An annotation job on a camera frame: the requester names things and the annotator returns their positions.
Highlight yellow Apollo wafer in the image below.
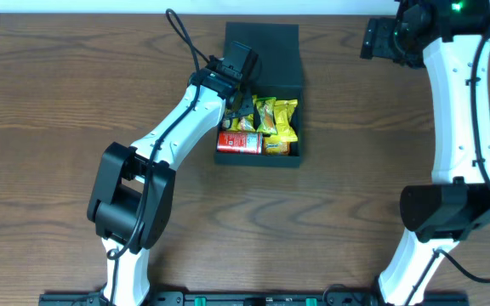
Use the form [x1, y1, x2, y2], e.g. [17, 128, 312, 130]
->
[237, 112, 256, 133]
[221, 109, 240, 132]

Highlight green yellow snack packet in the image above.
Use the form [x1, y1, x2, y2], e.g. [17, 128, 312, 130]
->
[254, 97, 277, 135]

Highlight red Pringles can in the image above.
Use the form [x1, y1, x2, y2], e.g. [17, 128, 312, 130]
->
[216, 131, 263, 155]

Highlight yellow snack bag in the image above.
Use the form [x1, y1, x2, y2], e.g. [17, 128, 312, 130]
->
[273, 99, 299, 143]

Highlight black gift box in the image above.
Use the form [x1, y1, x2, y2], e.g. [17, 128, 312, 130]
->
[214, 22, 305, 167]

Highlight orange yellow biscuit packet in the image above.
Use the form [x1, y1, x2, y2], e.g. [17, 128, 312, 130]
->
[262, 137, 290, 156]

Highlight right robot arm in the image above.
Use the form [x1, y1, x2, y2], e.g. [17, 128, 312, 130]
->
[361, 0, 490, 305]

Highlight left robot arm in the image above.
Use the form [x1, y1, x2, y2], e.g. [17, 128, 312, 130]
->
[87, 67, 251, 305]

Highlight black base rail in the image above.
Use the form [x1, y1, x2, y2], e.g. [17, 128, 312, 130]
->
[37, 290, 470, 306]

